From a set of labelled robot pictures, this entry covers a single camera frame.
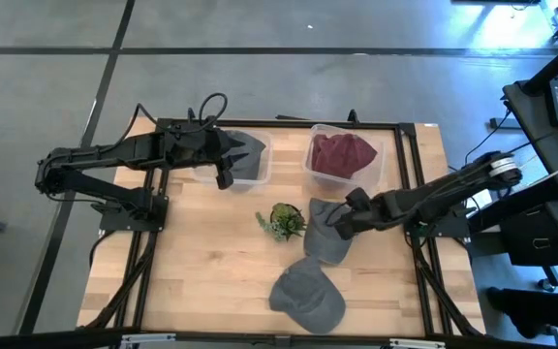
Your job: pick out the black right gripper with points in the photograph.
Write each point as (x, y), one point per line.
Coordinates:
(366, 215)

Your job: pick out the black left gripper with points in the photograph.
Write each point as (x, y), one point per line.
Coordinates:
(208, 148)

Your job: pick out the grey baseball cap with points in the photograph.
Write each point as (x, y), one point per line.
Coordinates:
(252, 155)
(308, 298)
(320, 242)

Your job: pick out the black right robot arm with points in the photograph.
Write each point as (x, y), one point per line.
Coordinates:
(453, 189)

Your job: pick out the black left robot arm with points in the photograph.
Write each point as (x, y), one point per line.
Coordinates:
(114, 148)

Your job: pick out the clear plastic container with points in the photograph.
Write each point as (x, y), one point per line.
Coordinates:
(204, 178)
(376, 174)

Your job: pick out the small green potted plant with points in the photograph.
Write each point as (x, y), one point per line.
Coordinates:
(284, 222)

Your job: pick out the black drawer cabinet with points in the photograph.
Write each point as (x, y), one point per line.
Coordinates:
(536, 237)

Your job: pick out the person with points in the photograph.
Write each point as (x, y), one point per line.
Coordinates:
(531, 305)

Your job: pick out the black caster wheel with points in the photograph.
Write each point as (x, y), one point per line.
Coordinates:
(546, 284)

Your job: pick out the black side desk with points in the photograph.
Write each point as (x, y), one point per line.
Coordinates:
(536, 131)

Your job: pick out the black diagonal stand beam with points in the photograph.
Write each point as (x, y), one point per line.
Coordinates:
(555, 63)

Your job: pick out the black rig beam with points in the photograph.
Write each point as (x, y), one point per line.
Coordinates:
(41, 339)

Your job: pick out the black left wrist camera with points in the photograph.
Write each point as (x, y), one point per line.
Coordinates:
(224, 179)

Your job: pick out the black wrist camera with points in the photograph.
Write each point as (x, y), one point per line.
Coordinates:
(358, 198)
(224, 179)

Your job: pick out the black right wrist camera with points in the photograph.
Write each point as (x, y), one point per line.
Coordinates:
(358, 198)

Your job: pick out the black metal table frame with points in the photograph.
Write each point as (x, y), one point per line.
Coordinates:
(284, 122)

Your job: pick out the silver metal bracket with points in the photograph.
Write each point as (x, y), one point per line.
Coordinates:
(148, 338)
(417, 343)

